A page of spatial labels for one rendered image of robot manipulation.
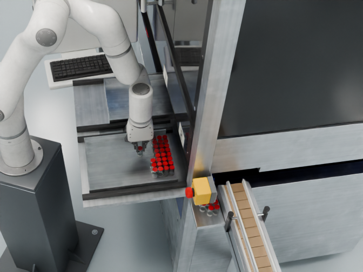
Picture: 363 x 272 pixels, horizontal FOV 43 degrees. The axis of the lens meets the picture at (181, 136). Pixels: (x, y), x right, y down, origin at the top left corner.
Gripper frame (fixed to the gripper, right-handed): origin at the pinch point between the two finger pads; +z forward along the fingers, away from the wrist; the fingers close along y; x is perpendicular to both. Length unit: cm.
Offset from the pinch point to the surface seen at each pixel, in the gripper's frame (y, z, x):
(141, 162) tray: 0.0, 5.9, 3.9
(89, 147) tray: 19.8, 5.9, -7.0
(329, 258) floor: -106, 94, 21
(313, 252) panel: -90, 78, 22
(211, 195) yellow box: -20.7, -7.2, 31.6
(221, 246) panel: -36, 54, 23
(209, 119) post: -18.3, -37.7, 22.6
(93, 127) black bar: 17.5, 4.1, -15.9
